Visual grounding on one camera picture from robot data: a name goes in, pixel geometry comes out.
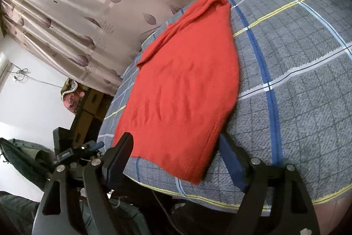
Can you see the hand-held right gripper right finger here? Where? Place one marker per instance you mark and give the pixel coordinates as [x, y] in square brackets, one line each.
[232, 163]

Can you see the white air conditioner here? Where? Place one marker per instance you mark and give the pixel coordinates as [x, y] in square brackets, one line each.
[4, 68]

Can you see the beige leaf print curtain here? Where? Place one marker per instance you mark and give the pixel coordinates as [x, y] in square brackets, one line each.
[82, 3]

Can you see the floral patterned cloth bundle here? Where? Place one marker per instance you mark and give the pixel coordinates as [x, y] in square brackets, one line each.
[71, 96]

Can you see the grey plaid bed sheet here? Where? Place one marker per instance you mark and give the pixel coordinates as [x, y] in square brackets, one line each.
[297, 58]

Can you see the grey green cloth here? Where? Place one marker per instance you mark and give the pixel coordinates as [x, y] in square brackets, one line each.
[129, 215]

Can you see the red knit sweater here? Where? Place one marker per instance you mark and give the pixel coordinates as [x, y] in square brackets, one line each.
[187, 80]

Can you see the dark green jacket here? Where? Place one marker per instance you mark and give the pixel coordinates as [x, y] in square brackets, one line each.
[24, 158]

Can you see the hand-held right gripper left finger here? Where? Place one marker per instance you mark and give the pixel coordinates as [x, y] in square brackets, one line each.
[118, 158]

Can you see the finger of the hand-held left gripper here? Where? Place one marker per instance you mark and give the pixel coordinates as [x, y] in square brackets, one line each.
[95, 146]

